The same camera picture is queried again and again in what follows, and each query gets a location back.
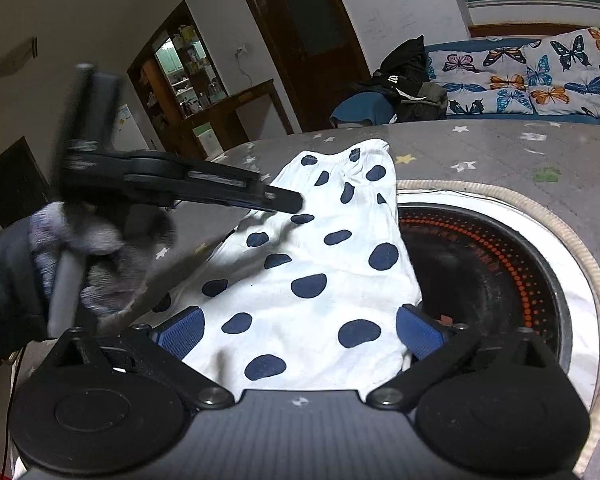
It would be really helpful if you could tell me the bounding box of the white navy polka dot garment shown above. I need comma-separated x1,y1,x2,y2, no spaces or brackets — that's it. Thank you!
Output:
144,139,422,396

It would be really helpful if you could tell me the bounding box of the left forearm dark sleeve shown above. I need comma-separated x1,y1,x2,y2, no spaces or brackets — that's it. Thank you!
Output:
0,218,48,367

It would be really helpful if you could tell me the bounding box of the left hand grey knit glove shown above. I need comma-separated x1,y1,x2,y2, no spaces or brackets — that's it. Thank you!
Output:
29,202,175,318

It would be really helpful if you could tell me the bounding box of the white refrigerator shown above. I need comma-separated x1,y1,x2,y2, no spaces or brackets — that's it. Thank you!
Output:
112,104,149,152

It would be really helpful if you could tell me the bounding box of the round table heater insert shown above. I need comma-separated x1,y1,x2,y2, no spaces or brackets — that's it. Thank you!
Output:
396,180,600,479

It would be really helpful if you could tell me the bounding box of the blue sofa bench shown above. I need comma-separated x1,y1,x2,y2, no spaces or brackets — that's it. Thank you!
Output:
329,27,600,127

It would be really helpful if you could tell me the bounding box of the wooden display cabinet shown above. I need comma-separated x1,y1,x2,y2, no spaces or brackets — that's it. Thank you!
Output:
128,2,294,159

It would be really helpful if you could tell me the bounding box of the dark wooden door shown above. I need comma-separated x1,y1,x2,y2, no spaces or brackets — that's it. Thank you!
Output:
246,0,370,132

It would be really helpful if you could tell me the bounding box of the black bag on sofa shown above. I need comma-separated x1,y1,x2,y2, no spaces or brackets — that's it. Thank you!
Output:
363,35,448,122

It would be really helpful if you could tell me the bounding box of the grey star tablecloth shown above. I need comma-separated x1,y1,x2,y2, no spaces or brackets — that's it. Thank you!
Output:
9,118,600,480

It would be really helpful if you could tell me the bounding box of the butterfly print pillow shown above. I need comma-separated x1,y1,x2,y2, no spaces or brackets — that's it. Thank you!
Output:
427,27,600,119

